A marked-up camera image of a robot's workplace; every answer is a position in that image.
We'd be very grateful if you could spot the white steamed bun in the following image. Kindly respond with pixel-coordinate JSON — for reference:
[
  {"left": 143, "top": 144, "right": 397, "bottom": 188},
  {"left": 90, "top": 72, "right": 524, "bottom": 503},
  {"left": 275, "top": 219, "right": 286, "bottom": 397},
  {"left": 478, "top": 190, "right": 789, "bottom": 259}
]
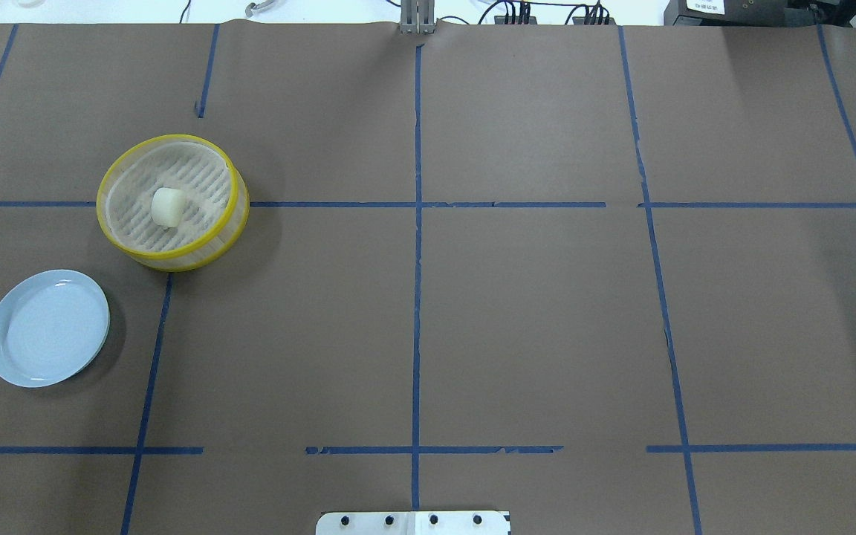
[{"left": 150, "top": 187, "right": 187, "bottom": 228}]

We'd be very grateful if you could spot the yellow plastic steamer basket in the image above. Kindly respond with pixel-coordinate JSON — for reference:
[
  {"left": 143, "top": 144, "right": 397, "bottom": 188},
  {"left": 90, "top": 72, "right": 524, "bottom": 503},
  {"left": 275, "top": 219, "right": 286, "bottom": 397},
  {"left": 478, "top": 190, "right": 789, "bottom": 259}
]
[{"left": 97, "top": 134, "right": 250, "bottom": 272}]

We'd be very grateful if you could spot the black computer box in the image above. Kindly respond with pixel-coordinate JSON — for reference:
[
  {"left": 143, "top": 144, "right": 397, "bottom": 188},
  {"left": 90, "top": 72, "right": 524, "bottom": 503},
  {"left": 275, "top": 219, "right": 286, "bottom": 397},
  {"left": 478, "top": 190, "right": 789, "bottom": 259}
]
[{"left": 663, "top": 1, "right": 818, "bottom": 27}]

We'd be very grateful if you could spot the light blue plate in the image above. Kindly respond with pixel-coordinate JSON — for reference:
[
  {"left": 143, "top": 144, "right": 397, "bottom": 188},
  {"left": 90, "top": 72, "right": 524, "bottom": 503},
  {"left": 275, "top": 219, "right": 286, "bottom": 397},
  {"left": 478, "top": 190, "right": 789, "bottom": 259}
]
[{"left": 0, "top": 270, "right": 110, "bottom": 389}]

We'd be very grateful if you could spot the aluminium frame post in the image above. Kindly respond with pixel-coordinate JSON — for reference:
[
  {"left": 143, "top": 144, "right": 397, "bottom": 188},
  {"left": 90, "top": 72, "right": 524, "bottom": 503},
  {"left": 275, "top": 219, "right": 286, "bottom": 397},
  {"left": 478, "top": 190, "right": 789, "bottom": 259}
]
[{"left": 393, "top": 0, "right": 437, "bottom": 35}]

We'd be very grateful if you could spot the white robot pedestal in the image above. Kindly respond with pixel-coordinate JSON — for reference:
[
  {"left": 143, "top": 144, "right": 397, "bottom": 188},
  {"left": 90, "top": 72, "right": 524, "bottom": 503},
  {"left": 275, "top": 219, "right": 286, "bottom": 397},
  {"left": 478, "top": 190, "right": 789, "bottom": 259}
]
[{"left": 315, "top": 510, "right": 512, "bottom": 534}]

